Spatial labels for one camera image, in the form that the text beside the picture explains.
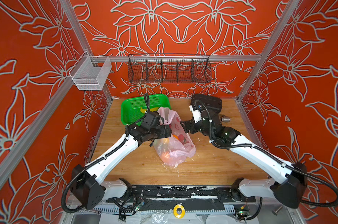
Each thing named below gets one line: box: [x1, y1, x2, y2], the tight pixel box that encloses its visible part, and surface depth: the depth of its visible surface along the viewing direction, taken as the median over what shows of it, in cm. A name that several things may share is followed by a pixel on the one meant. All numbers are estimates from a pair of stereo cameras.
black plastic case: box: [190, 93, 223, 112], surface depth 112 cm
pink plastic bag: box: [153, 106, 197, 168], surface depth 81 cm
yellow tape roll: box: [173, 203, 186, 219], surface depth 69 cm
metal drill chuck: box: [221, 116, 231, 123], surface depth 104 cm
